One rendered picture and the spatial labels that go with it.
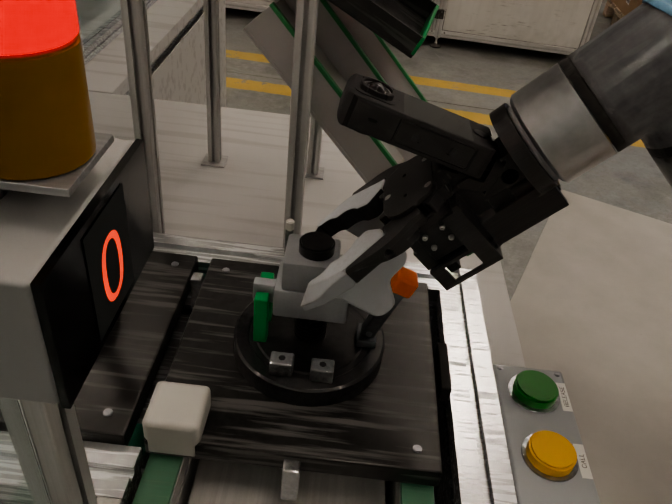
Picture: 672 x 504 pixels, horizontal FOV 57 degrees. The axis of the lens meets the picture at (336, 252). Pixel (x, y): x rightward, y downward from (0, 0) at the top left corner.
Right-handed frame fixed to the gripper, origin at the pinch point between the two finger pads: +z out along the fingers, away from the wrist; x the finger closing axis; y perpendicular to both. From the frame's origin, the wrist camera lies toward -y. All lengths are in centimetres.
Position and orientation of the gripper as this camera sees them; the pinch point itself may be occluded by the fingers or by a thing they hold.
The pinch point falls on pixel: (310, 261)
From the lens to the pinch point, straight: 53.0
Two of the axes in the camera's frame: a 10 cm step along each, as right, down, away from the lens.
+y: 6.6, 6.3, 4.1
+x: 0.7, -5.9, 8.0
